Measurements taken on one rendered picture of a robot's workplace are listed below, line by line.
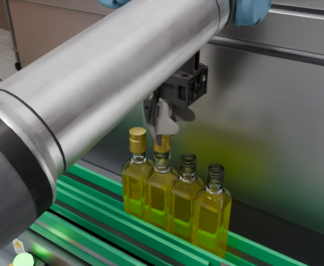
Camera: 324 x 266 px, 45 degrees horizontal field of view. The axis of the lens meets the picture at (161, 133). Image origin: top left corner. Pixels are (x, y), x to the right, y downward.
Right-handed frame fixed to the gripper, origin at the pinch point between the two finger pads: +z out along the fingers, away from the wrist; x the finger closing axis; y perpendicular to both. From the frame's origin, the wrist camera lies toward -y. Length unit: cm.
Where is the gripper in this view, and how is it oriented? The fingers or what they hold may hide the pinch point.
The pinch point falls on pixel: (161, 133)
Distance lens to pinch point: 73.4
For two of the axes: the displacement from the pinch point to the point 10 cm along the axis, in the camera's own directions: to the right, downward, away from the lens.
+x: 5.5, -4.3, 7.2
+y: 8.4, 2.8, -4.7
